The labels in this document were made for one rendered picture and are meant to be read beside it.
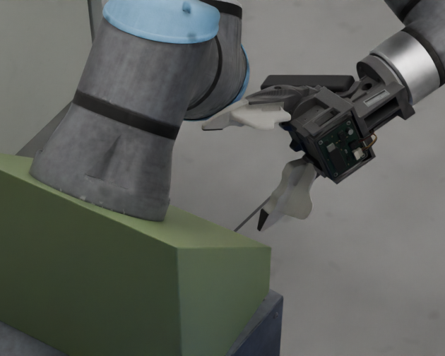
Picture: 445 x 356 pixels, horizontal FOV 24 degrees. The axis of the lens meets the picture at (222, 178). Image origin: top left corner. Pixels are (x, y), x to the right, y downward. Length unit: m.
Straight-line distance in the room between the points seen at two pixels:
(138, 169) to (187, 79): 0.11
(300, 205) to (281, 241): 1.56
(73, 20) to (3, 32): 0.31
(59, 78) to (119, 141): 1.98
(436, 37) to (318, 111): 0.15
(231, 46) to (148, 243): 0.31
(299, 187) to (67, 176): 0.26
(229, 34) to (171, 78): 0.16
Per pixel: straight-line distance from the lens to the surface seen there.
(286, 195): 1.13
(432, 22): 1.12
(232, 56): 1.19
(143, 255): 0.99
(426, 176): 2.89
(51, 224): 1.05
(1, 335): 1.26
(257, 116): 1.06
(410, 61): 1.10
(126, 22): 1.04
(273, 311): 1.26
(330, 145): 1.05
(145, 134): 1.04
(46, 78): 2.95
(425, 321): 2.55
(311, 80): 1.14
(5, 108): 2.83
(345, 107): 1.05
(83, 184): 1.03
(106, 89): 1.04
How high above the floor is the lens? 1.99
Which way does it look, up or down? 45 degrees down
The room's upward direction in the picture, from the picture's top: straight up
